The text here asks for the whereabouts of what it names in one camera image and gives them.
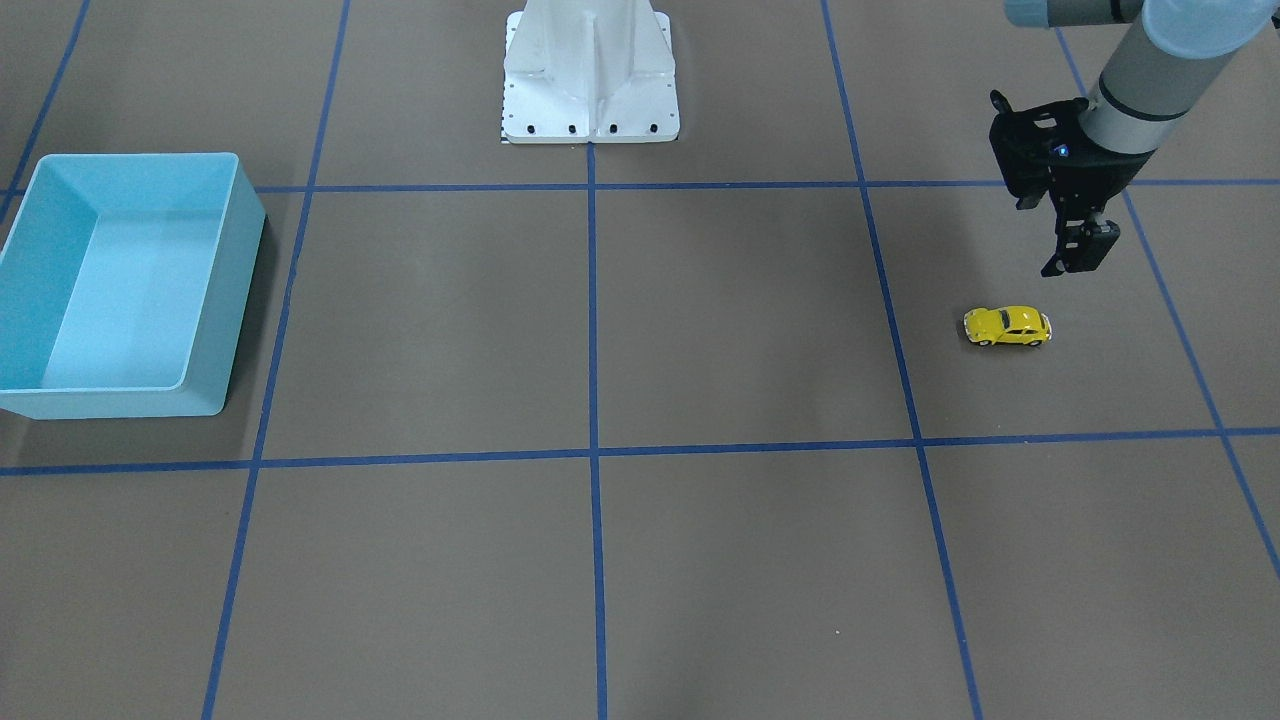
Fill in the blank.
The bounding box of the light blue plastic bin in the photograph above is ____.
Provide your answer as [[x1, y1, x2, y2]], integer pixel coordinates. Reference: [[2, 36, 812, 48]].
[[1, 152, 266, 420]]

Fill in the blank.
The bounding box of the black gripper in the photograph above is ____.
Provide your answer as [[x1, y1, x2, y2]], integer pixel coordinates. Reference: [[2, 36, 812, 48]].
[[989, 90, 1137, 278]]

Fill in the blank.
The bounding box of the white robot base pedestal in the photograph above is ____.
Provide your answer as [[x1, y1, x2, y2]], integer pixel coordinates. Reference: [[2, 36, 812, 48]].
[[500, 1, 681, 145]]

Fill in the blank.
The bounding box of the yellow beetle toy car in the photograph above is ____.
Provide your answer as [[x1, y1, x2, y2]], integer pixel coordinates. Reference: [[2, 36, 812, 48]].
[[963, 305, 1053, 347]]

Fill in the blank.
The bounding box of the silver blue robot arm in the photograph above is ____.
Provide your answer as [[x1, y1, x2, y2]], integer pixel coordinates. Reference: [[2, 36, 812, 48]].
[[989, 1, 1277, 277]]

